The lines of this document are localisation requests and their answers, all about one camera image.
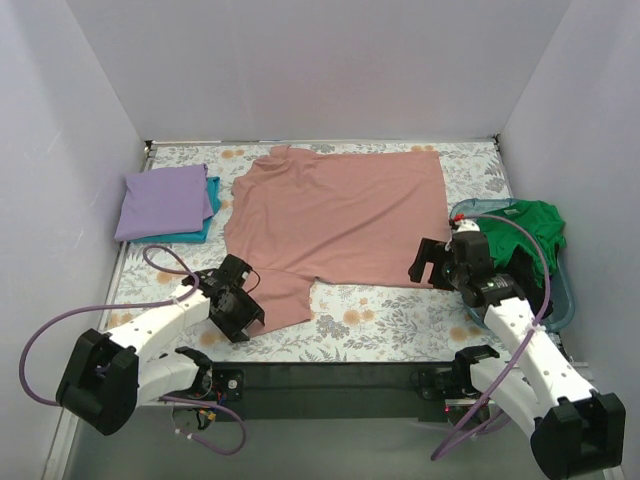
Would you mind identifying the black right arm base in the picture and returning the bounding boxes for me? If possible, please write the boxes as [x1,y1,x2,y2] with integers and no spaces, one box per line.
[409,345,500,400]

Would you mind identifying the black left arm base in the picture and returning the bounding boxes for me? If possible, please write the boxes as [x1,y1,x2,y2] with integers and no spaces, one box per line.
[169,369,245,403]

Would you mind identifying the blue plastic bin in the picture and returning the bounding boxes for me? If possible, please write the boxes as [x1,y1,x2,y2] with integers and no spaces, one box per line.
[451,198,575,333]

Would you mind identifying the floral patterned tablecloth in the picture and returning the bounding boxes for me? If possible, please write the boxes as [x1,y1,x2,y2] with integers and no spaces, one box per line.
[115,142,510,363]

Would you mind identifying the folded teal t-shirt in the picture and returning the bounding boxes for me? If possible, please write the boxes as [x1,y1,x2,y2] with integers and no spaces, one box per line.
[127,174,222,245]

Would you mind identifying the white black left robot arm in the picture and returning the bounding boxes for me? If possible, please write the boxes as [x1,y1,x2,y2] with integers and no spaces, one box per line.
[55,284,264,436]

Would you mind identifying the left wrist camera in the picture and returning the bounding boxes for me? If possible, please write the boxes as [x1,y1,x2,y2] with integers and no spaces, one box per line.
[182,254,253,294]

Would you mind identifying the black t-shirt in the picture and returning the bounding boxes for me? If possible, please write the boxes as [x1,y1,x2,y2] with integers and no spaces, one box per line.
[498,246,545,314]

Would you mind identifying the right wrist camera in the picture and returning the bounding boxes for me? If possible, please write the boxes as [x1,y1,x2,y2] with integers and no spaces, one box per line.
[449,213,480,235]

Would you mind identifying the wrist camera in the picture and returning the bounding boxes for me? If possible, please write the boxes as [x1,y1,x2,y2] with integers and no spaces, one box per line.
[182,254,253,294]
[449,213,480,235]

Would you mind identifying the aluminium frame rail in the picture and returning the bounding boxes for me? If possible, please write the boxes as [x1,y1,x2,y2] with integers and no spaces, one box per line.
[44,140,544,479]

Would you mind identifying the green t-shirt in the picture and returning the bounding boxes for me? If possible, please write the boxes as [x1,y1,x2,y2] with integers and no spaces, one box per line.
[475,200,566,286]

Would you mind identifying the folded purple t-shirt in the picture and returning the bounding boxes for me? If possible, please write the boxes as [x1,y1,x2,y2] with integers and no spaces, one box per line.
[114,164,214,242]

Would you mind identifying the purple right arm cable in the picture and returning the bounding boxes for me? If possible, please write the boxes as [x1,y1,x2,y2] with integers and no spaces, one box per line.
[429,214,553,461]

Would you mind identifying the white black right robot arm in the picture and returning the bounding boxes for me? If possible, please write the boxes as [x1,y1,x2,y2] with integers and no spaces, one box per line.
[408,229,626,479]

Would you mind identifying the pink t-shirt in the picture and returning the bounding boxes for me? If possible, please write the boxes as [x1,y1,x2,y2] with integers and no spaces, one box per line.
[224,146,449,336]

